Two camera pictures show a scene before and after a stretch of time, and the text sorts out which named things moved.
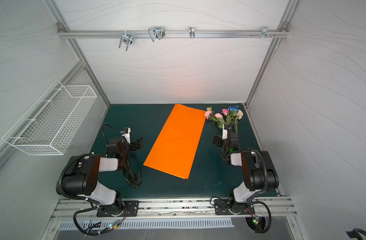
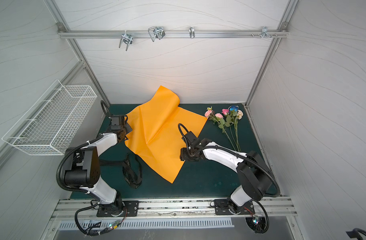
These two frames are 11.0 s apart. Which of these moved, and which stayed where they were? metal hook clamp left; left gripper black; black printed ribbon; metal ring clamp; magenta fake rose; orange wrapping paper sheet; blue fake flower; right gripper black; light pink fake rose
Moved: orange wrapping paper sheet; right gripper black; left gripper black
Stayed: magenta fake rose; light pink fake rose; black printed ribbon; metal hook clamp left; blue fake flower; metal ring clamp
